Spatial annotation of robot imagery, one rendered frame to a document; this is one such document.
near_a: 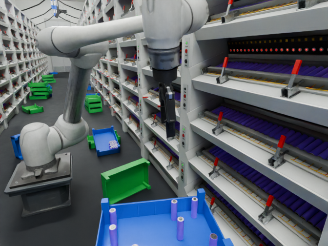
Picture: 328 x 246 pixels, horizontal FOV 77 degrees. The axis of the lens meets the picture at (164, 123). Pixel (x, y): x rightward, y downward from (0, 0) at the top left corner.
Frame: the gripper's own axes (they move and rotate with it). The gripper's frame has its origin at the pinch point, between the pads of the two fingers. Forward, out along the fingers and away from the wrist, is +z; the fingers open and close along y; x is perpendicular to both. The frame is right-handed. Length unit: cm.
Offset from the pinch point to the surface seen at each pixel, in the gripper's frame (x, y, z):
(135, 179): -16, -39, 67
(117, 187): -28, -33, 65
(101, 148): -44, -96, 81
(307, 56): 42.1, 6.9, -20.2
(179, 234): -4.5, 31.5, 13.5
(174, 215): -4.3, 25.0, 15.1
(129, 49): -5, -162, 12
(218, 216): 19, 10, 48
